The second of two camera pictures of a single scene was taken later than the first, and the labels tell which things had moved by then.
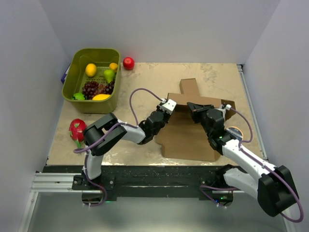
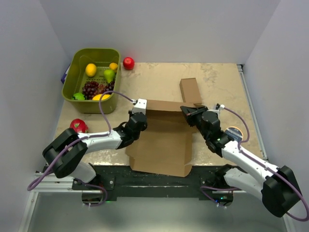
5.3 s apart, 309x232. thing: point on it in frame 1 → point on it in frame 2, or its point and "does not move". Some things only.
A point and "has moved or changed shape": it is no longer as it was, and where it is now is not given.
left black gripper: (167, 115) → (130, 113)
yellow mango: (100, 96) does not move
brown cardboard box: (181, 136) has moved or changed shape
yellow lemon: (91, 70) does not move
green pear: (108, 75) does not move
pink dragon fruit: (77, 128) does not move
